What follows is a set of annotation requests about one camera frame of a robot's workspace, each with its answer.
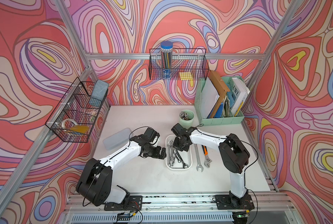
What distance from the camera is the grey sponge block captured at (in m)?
0.80

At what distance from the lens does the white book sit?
95 centimetres

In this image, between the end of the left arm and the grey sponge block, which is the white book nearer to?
the end of the left arm
